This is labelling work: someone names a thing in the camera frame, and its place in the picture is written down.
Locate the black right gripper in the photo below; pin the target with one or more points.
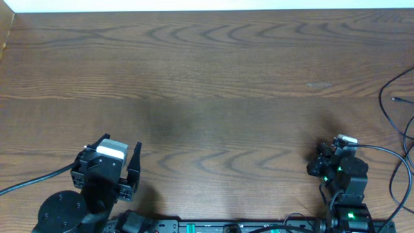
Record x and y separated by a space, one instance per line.
324 155

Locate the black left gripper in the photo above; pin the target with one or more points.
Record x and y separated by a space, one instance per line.
133 178

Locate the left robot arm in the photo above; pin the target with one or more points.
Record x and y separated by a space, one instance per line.
85 211

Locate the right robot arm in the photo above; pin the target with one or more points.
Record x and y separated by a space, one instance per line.
345 178

